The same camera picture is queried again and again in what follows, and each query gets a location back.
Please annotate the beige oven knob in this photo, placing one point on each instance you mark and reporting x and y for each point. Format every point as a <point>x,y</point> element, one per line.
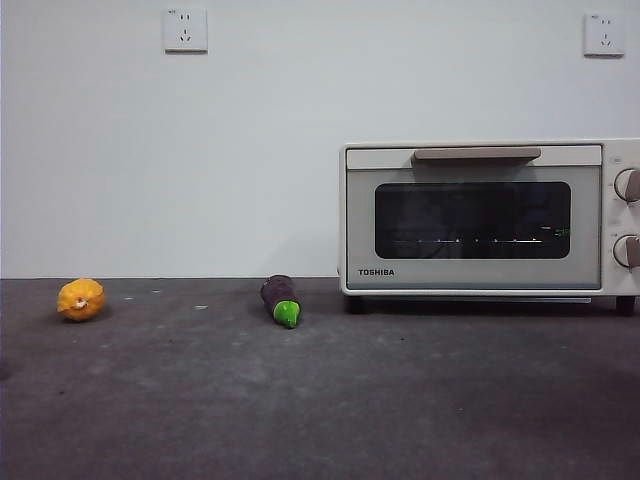
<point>625,251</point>
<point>626,186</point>

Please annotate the white wall socket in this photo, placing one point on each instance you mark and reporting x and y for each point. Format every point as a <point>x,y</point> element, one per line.
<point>186,30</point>
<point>604,35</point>

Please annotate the purple toy eggplant green stem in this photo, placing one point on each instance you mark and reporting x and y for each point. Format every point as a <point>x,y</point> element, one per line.
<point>279,296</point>

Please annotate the white Toshiba toaster oven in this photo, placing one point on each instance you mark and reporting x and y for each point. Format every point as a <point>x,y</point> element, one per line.
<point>607,220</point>

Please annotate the yellow toy lemon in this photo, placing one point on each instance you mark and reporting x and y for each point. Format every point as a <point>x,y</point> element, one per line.
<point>80,299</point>

